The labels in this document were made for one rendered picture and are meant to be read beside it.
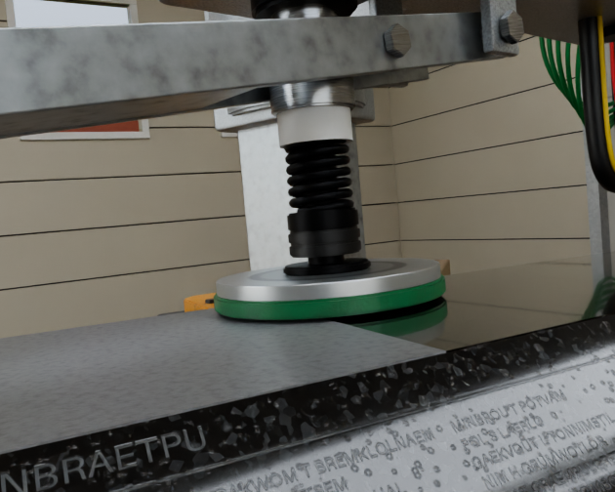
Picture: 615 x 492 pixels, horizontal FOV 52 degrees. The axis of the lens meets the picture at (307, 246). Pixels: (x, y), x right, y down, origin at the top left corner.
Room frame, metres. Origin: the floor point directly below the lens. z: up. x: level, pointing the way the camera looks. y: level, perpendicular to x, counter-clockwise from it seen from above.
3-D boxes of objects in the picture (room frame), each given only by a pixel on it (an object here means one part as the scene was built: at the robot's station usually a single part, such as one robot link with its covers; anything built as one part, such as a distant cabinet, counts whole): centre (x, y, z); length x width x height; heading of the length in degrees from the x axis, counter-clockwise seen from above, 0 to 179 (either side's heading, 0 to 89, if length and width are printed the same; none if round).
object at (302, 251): (0.60, -0.02, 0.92); 0.07 x 0.07 x 0.01
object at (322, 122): (0.60, -0.02, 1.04); 0.07 x 0.07 x 0.04
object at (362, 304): (0.60, -0.02, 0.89); 0.22 x 0.22 x 0.04
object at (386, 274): (0.60, -0.02, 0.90); 0.21 x 0.21 x 0.01
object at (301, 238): (0.60, -0.02, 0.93); 0.07 x 0.07 x 0.01
